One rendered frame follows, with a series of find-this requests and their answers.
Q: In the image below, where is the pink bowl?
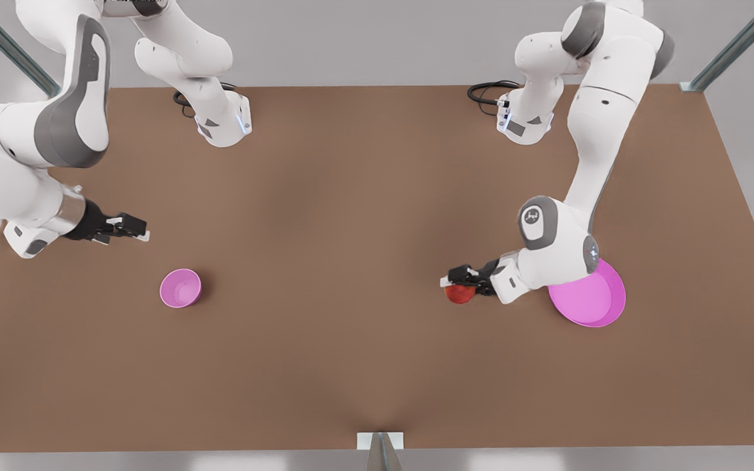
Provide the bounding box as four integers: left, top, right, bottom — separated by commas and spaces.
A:
160, 268, 202, 309

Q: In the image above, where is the pink plate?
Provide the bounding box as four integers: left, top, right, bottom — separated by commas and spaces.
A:
548, 258, 627, 328

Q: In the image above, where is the black cable loop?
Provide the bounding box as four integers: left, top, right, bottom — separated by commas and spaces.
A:
173, 82, 238, 118
467, 80, 523, 117

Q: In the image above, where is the silver frame post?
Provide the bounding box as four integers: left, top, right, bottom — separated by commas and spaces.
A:
0, 0, 62, 98
679, 0, 754, 93
357, 431, 405, 471

